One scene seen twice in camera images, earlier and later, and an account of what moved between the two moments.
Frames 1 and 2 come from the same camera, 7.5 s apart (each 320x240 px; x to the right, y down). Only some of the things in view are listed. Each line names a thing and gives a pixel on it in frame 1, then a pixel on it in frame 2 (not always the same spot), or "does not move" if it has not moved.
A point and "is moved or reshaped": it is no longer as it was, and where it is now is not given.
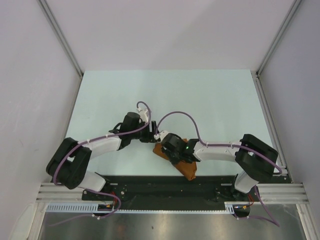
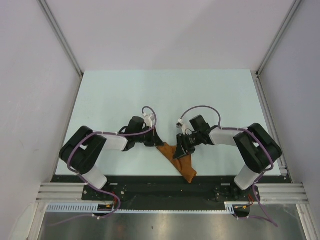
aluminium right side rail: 272,126 does not move
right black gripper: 176,160 to 183,147
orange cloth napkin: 188,168 is moved or reshaped
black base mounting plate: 170,190 does not move
